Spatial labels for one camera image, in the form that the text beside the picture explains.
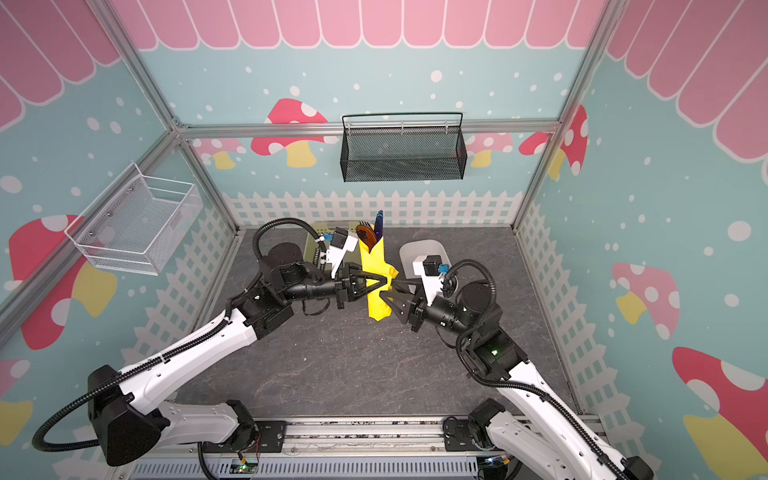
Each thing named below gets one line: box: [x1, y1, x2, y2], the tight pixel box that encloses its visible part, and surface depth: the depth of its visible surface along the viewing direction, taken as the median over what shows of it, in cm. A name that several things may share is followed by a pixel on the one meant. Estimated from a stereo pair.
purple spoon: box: [356, 221, 377, 254], surface depth 56 cm
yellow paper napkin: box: [359, 237, 399, 321], surface depth 60 cm
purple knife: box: [374, 210, 384, 243], surface depth 56 cm
